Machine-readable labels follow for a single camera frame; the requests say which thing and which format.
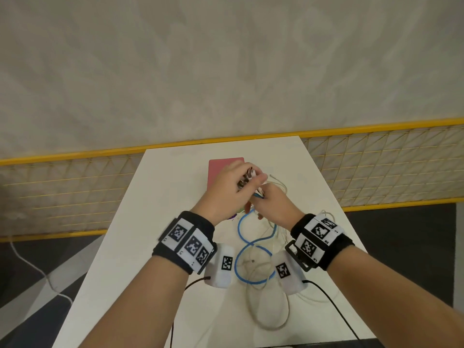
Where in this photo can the person's left hand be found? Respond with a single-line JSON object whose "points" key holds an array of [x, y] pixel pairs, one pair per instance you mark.
{"points": [[224, 188]]}

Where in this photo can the person's right hand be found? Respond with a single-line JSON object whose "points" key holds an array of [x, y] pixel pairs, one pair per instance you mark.
{"points": [[277, 208]]}

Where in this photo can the person's left fingers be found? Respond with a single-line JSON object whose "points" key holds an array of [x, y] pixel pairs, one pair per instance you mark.
{"points": [[255, 179]]}

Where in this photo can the person's right fingers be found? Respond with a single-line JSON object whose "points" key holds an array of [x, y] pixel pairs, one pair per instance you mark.
{"points": [[259, 201]]}

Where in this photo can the person's left forearm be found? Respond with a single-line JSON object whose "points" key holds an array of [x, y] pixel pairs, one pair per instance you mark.
{"points": [[145, 308]]}

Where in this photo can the person's right forearm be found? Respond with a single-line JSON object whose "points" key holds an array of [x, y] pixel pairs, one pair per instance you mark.
{"points": [[395, 300]]}

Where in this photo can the purple and green small object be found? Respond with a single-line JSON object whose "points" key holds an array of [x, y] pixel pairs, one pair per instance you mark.
{"points": [[234, 215]]}

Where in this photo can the pink flat box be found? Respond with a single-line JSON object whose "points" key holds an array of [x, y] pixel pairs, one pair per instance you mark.
{"points": [[219, 170]]}

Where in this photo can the black wristband with marker tags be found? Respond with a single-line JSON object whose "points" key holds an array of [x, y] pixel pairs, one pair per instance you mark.
{"points": [[321, 239], [186, 242]]}

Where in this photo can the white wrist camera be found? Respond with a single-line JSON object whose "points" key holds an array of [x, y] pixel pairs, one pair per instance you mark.
{"points": [[288, 273], [221, 268]]}

